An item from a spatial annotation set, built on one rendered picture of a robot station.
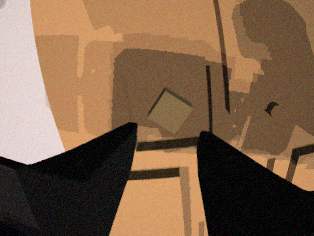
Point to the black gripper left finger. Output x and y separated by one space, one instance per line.
72 194

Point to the tan square block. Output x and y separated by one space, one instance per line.
170 110

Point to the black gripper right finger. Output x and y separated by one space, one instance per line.
242 198

